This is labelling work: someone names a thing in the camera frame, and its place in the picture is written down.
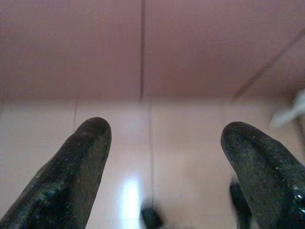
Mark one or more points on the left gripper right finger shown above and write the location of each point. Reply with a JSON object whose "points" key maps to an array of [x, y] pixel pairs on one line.
{"points": [[262, 171]]}

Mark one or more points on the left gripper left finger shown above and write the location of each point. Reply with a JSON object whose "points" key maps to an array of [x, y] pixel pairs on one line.
{"points": [[66, 179]]}

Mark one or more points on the white long roll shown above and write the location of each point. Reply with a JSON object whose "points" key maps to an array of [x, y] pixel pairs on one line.
{"points": [[286, 117]]}

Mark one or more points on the dark red cabinet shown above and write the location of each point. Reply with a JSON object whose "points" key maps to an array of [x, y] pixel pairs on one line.
{"points": [[71, 47]]}

